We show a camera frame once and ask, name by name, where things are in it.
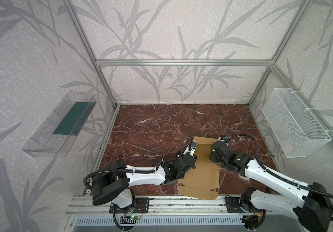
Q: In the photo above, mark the pink item in basket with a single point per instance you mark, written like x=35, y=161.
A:
x=287, y=145

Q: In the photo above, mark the aluminium frame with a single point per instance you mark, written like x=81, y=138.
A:
x=270, y=64

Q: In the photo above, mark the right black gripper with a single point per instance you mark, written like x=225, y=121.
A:
x=212, y=157

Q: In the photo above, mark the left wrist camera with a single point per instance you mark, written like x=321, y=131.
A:
x=190, y=147

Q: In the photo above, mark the black mounting plate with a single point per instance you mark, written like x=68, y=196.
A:
x=236, y=204
x=141, y=206

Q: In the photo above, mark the green circuit board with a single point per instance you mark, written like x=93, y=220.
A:
x=128, y=219

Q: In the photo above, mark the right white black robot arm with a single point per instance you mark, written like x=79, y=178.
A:
x=311, y=205

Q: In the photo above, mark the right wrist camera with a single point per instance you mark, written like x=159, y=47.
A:
x=224, y=138

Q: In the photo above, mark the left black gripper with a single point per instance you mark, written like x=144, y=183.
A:
x=194, y=159

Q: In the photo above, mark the brown cardboard box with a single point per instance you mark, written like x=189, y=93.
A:
x=202, y=181

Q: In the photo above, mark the clear plastic wall bin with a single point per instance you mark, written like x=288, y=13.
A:
x=43, y=143

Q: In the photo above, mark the white wire mesh basket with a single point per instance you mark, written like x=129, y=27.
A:
x=290, y=118

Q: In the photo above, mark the green mat in bin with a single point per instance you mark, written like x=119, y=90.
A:
x=74, y=120

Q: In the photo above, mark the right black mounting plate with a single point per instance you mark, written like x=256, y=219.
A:
x=236, y=204

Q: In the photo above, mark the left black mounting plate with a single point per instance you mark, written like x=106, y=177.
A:
x=141, y=206

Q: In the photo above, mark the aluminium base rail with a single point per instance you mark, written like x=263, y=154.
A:
x=159, y=205

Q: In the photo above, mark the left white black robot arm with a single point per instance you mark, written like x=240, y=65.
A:
x=112, y=183

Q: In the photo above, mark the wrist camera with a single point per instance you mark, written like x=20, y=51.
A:
x=190, y=147
x=224, y=138

